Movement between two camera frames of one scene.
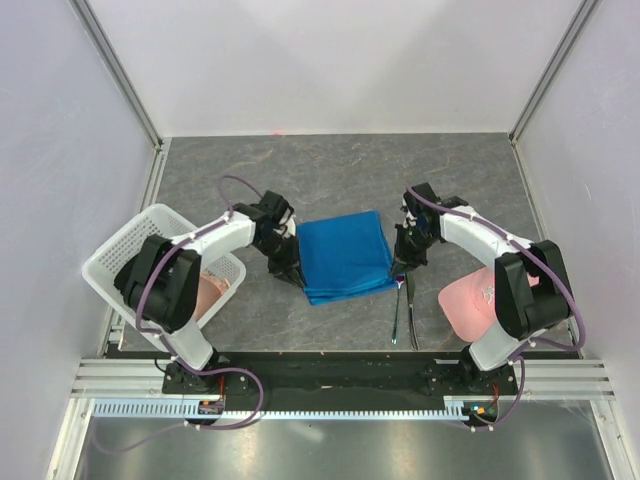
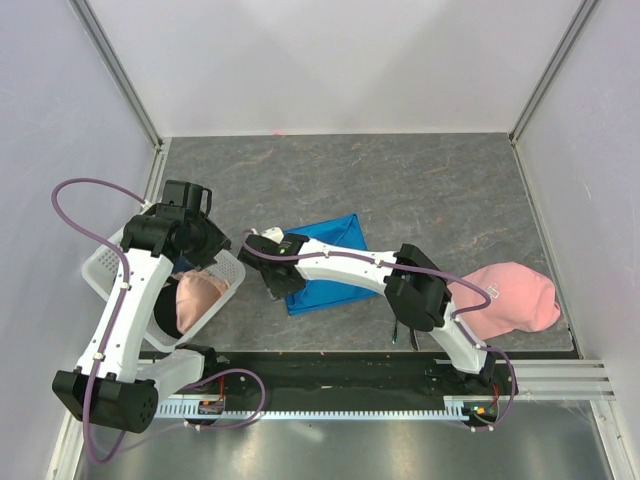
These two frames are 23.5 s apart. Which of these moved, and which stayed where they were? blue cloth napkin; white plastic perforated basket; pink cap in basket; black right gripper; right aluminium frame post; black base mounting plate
Moved: blue cloth napkin; black right gripper
Stayed: pink cap in basket; white plastic perforated basket; black base mounting plate; right aluminium frame post
